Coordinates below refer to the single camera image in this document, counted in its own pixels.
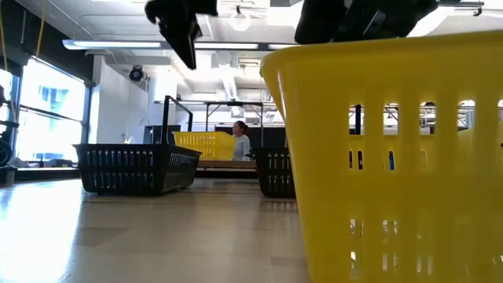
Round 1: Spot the yellow cable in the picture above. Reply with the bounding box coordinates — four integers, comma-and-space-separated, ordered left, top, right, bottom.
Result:
35, 0, 48, 59

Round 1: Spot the wooden shelf board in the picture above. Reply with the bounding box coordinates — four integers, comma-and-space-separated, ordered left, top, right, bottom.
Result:
195, 159, 259, 180

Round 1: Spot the black slotted plastic basket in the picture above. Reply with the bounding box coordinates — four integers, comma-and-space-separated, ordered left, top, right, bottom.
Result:
251, 147, 296, 199
72, 143, 203, 197

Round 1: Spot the black tubular stand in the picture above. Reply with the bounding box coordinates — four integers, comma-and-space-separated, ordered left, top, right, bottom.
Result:
160, 95, 194, 145

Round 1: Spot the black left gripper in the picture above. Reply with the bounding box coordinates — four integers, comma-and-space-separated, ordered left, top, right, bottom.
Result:
144, 0, 219, 71

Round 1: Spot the grey cylindrical container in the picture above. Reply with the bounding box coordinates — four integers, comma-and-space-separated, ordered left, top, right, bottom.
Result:
0, 167, 18, 186

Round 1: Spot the yellow slotted plastic basket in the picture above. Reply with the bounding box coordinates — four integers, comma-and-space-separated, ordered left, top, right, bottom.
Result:
172, 130, 237, 161
259, 30, 503, 283

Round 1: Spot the long ceiling light fixture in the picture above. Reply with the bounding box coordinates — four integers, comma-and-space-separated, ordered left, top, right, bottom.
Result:
61, 39, 299, 51

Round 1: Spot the black round wall fan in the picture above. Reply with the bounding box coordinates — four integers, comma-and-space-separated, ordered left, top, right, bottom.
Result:
128, 64, 146, 83

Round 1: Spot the black monitor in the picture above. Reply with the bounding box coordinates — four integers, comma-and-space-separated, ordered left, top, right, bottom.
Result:
142, 124, 182, 145

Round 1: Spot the round white ceiling lamp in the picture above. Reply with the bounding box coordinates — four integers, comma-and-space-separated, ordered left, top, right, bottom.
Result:
229, 10, 252, 32

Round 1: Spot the large window with dark frame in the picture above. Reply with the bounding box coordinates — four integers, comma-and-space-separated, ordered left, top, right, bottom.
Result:
0, 58, 94, 170

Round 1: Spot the black ceiling track rail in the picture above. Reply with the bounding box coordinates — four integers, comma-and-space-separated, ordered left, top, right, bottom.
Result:
438, 1, 485, 17

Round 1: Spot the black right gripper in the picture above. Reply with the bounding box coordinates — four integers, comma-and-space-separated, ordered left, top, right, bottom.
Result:
294, 0, 439, 45

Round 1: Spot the person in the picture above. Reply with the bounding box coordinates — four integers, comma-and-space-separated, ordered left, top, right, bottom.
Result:
231, 120, 252, 162

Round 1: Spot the black background table frame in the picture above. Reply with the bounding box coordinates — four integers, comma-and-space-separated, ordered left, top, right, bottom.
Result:
204, 101, 265, 149

